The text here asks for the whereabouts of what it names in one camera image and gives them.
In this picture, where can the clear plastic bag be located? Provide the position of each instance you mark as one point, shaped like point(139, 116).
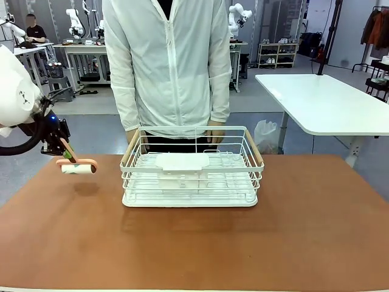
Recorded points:
point(267, 134)

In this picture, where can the grey plastic stool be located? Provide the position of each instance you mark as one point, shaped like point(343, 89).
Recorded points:
point(62, 83)

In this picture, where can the black utility cart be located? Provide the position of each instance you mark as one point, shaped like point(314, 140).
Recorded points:
point(378, 79)

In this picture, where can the person's left forearm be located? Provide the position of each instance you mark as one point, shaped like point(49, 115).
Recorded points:
point(220, 97)

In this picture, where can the black pole stand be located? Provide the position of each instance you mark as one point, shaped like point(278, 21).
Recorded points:
point(328, 36)

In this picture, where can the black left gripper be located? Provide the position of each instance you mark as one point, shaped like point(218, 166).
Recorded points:
point(54, 130)

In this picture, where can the white desk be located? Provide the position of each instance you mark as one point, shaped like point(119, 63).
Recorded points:
point(33, 48)

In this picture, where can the clothes rack with jackets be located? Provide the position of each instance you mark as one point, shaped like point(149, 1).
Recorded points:
point(377, 27)

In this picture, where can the white plastic drain tray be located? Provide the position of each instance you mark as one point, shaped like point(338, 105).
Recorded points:
point(188, 203)

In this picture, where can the narrow background desk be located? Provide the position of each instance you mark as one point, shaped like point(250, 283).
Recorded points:
point(237, 61)

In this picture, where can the white background workbench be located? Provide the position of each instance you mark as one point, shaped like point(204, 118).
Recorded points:
point(85, 48)

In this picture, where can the large white table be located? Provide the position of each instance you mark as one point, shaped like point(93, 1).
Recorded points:
point(322, 100)

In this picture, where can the wooden shoe rack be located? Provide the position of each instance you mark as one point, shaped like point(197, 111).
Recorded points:
point(279, 54)

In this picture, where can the black bags pile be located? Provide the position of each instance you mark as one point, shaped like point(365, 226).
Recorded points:
point(310, 42)

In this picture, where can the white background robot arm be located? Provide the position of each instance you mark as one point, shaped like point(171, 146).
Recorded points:
point(13, 27)
point(237, 18)
point(74, 22)
point(101, 30)

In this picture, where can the person in white jacket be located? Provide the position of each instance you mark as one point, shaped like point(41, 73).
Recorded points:
point(167, 61)

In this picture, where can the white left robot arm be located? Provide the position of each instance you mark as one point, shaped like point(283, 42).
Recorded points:
point(15, 91)

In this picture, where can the person's left hand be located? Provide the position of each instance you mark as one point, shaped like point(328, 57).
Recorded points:
point(215, 134)

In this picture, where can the person's right hand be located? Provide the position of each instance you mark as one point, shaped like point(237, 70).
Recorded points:
point(130, 136)

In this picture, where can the person's right forearm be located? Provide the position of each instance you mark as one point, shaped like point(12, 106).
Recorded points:
point(126, 106)

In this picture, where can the black mesh basket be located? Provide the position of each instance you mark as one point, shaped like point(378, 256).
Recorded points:
point(55, 71)

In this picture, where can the seated person in black shirt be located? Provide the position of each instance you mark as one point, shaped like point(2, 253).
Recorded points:
point(35, 32)

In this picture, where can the white plastic insert tray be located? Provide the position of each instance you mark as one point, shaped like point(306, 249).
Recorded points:
point(182, 161)

